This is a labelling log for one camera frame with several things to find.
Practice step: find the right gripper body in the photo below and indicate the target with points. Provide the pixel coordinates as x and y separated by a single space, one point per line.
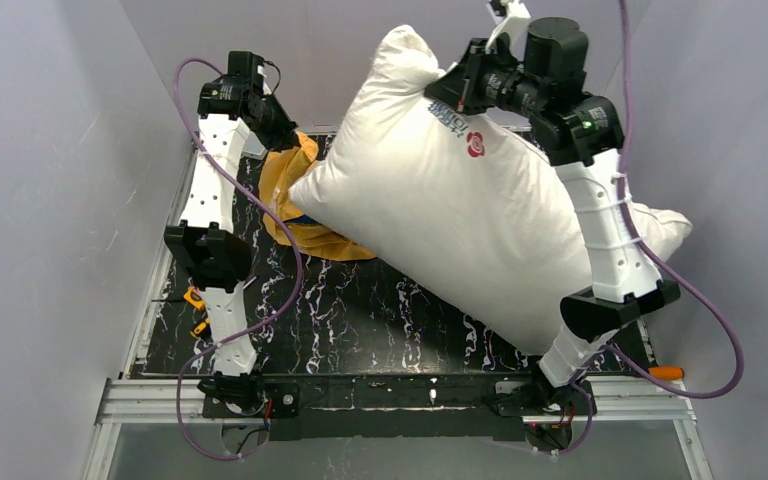
460 86

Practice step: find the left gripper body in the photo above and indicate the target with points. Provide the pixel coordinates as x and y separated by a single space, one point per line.
282 134

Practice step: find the white pillow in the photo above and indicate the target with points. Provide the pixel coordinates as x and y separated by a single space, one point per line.
467 209

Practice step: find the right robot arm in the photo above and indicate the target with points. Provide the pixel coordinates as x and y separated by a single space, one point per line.
535 68

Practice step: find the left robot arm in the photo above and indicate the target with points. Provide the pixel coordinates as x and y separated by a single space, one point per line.
238 116

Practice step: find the yellow tape measure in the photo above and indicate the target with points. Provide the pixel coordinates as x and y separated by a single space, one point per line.
193 297

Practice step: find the yellow black screwdriver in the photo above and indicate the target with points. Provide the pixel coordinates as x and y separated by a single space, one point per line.
202 329

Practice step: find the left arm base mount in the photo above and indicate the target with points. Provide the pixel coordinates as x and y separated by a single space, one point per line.
248 396

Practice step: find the aluminium frame rail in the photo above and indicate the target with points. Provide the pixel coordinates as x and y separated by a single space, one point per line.
105 437

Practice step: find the orange handled tool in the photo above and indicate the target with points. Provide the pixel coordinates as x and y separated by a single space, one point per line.
666 373

